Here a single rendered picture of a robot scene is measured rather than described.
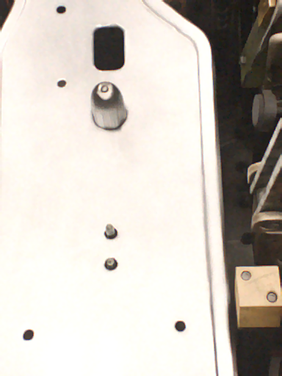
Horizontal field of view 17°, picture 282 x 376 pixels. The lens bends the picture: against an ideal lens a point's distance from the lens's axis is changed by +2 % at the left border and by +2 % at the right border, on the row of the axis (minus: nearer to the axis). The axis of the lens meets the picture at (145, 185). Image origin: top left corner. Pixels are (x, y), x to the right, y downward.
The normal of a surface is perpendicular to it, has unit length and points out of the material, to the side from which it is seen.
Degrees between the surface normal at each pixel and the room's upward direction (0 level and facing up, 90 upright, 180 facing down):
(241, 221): 0
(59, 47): 0
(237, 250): 0
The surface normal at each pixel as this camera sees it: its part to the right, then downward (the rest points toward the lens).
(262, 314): 0.02, 0.90
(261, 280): -0.07, -0.44
